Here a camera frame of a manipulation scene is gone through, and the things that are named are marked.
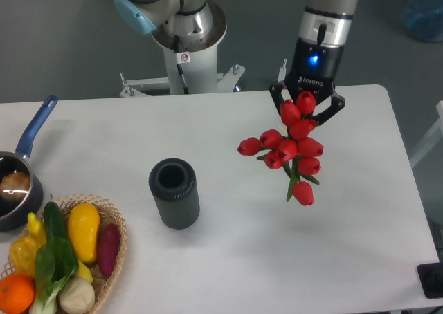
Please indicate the dark grey ribbed vase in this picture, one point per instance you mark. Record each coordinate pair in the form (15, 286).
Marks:
(173, 184)

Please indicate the beige garlic bulb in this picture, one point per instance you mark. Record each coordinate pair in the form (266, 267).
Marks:
(77, 296)

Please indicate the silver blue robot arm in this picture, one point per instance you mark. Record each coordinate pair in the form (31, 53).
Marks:
(324, 22)

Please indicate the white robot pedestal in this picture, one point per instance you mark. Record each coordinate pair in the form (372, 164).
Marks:
(189, 44)

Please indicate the green bok choy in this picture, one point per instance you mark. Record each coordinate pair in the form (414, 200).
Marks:
(55, 264)

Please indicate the blue handled saucepan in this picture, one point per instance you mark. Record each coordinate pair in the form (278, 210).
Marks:
(14, 213)

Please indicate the purple sweet potato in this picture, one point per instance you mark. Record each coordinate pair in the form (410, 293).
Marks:
(108, 245)

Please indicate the orange fruit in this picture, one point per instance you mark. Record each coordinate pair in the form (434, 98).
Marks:
(17, 293)

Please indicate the brown bread bun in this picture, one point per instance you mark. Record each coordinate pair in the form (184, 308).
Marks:
(15, 186)

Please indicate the red tulip bouquet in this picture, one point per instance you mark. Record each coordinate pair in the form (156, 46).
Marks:
(295, 152)

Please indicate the yellow mango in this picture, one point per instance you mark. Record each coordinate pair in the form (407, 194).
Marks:
(83, 226)

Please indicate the white frame at right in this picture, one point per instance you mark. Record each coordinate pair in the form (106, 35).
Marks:
(427, 142)

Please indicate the black device at edge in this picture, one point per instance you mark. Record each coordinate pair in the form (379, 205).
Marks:
(430, 276)

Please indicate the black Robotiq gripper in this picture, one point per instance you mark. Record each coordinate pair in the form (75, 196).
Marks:
(314, 68)

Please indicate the yellow bell pepper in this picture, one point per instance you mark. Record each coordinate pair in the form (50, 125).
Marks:
(23, 254)

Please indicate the dark green cucumber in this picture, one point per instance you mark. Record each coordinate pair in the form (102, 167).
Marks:
(54, 222)

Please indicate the white metal base frame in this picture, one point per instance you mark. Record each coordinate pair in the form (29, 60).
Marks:
(152, 84)

